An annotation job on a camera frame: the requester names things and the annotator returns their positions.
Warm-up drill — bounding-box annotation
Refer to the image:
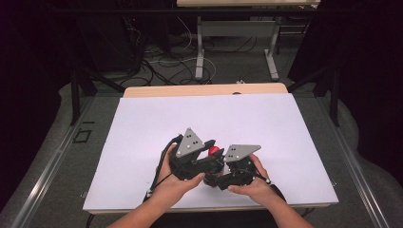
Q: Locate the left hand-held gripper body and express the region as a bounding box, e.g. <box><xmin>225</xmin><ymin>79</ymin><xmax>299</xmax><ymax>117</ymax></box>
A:
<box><xmin>168</xmin><ymin>127</ymin><xmax>207</xmax><ymax>181</ymax></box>

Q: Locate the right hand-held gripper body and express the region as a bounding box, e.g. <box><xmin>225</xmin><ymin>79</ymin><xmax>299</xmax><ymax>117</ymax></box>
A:
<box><xmin>222</xmin><ymin>144</ymin><xmax>262</xmax><ymax>188</ymax></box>

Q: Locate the cola bottle with red cap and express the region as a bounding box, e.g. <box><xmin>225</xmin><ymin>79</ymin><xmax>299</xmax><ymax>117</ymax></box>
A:
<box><xmin>203</xmin><ymin>145</ymin><xmax>233</xmax><ymax>189</ymax></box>

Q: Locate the person's right hand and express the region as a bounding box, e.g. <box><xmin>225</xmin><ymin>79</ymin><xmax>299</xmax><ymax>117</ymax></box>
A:
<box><xmin>227</xmin><ymin>154</ymin><xmax>274</xmax><ymax>207</ymax></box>

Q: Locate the person's left hand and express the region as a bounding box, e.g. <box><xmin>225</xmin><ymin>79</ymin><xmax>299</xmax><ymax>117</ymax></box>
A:
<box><xmin>151</xmin><ymin>143</ymin><xmax>206</xmax><ymax>207</ymax></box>

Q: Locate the white board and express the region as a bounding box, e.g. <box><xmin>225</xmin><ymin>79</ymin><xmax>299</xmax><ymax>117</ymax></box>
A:
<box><xmin>83</xmin><ymin>92</ymin><xmax>339</xmax><ymax>213</ymax></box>

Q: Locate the person's dark lap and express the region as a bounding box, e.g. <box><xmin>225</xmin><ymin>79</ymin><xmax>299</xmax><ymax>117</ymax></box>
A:
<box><xmin>158</xmin><ymin>209</ymin><xmax>279</xmax><ymax>228</ymax></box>

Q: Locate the wooden table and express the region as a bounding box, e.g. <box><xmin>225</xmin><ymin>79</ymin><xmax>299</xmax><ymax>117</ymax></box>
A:
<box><xmin>87</xmin><ymin>82</ymin><xmax>317</xmax><ymax>215</ymax></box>

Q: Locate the black metal stand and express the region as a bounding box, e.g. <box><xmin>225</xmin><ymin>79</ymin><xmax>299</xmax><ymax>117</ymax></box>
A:
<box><xmin>286</xmin><ymin>63</ymin><xmax>341</xmax><ymax>128</ymax></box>
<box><xmin>69</xmin><ymin>61</ymin><xmax>126</xmax><ymax>126</ymax></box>

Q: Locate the desk with white legs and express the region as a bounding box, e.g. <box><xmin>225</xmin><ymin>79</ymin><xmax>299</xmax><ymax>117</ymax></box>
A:
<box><xmin>176</xmin><ymin>0</ymin><xmax>321</xmax><ymax>82</ymax></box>

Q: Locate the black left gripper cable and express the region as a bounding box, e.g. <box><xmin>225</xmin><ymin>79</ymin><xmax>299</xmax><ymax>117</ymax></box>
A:
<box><xmin>142</xmin><ymin>134</ymin><xmax>184</xmax><ymax>204</ymax></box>

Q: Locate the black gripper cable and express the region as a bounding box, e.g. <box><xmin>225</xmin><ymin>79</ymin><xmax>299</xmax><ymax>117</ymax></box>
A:
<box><xmin>142</xmin><ymin>134</ymin><xmax>184</xmax><ymax>204</ymax></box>
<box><xmin>251</xmin><ymin>167</ymin><xmax>288</xmax><ymax>203</ymax></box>

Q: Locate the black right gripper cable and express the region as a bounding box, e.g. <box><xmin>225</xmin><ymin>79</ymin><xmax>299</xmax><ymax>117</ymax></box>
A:
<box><xmin>251</xmin><ymin>167</ymin><xmax>288</xmax><ymax>203</ymax></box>

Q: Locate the bundle of black floor cables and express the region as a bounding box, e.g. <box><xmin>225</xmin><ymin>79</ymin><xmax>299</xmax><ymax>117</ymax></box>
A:
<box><xmin>120</xmin><ymin>15</ymin><xmax>264</xmax><ymax>87</ymax></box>

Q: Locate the white floor cable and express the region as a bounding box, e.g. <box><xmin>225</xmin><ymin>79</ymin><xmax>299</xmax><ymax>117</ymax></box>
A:
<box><xmin>148</xmin><ymin>15</ymin><xmax>218</xmax><ymax>84</ymax></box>

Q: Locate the metal floor rail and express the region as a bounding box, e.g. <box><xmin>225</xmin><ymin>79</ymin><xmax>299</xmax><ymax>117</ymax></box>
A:
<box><xmin>10</xmin><ymin>94</ymin><xmax>96</xmax><ymax>228</ymax></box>
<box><xmin>315</xmin><ymin>94</ymin><xmax>393</xmax><ymax>228</ymax></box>

